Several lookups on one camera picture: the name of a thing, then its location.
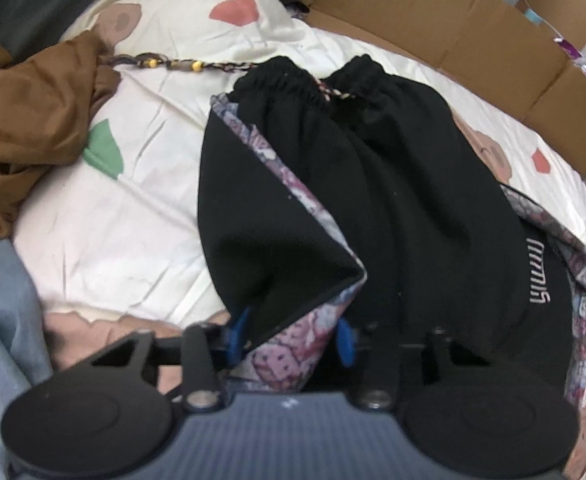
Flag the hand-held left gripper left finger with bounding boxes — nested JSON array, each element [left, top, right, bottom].
[[87, 306, 253, 414]]

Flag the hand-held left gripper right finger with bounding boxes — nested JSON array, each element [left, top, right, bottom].
[[336, 317, 492, 411]]

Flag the black shorts with bear-print trim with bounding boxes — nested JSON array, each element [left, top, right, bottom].
[[104, 52, 586, 413]]

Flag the cream printed bedsheet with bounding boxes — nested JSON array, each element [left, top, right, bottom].
[[12, 0, 586, 480]]

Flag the brown garment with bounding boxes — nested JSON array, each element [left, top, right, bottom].
[[0, 32, 122, 242]]

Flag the brown cardboard sheet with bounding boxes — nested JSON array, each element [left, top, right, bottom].
[[283, 0, 586, 179]]

